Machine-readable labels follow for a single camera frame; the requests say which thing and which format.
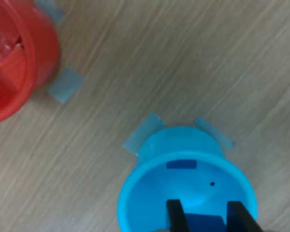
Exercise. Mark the red plastic cup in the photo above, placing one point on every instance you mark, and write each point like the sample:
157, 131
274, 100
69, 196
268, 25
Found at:
43, 48

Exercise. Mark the small grey-blue tape piece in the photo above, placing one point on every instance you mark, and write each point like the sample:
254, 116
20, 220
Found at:
52, 10
215, 133

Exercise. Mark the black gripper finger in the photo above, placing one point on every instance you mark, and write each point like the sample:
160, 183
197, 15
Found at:
177, 217
244, 218

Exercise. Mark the red cube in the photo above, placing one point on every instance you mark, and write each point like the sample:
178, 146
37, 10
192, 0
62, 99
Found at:
13, 65

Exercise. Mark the wide grey-blue tape piece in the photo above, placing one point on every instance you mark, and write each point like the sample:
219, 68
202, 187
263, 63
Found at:
143, 131

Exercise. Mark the blue cube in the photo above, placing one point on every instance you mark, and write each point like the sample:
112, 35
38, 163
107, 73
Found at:
203, 223
181, 164

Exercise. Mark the blue plastic cup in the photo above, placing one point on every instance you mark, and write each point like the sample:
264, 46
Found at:
149, 188

